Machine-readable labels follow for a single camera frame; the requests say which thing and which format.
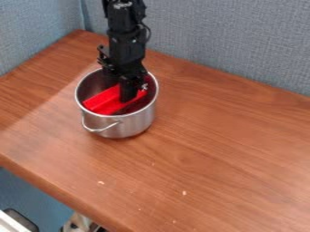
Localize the black and silver equipment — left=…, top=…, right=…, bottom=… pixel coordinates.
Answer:
left=0, top=208, right=40, bottom=232

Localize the white object under table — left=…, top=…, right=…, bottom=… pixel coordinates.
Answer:
left=59, top=212, right=108, bottom=232

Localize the metal pot with handle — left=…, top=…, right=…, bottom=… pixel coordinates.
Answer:
left=75, top=69, right=159, bottom=139

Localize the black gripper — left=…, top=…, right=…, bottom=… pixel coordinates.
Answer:
left=96, top=31, right=148, bottom=102

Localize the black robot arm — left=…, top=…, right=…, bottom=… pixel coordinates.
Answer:
left=97, top=0, right=151, bottom=102

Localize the red plastic block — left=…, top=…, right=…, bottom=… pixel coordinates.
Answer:
left=79, top=73, right=153, bottom=116

